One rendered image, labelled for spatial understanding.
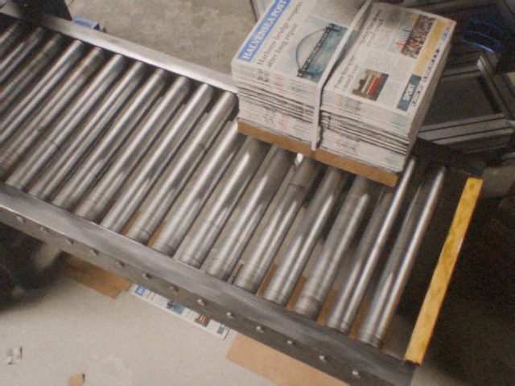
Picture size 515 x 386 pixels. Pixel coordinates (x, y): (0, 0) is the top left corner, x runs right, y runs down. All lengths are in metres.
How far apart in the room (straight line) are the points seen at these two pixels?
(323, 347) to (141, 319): 1.03
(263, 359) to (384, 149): 0.96
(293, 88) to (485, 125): 1.18
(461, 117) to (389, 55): 1.07
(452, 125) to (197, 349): 1.18
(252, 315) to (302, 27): 0.59
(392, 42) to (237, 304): 0.60
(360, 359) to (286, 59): 0.59
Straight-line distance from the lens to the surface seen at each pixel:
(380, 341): 1.10
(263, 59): 1.14
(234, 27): 2.79
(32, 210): 1.31
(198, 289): 1.13
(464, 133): 2.14
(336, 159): 1.23
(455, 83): 2.31
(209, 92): 1.42
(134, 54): 1.54
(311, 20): 1.23
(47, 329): 2.09
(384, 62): 1.15
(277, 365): 1.90
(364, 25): 1.23
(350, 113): 1.11
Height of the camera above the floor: 1.83
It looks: 58 degrees down
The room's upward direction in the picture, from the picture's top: 5 degrees counter-clockwise
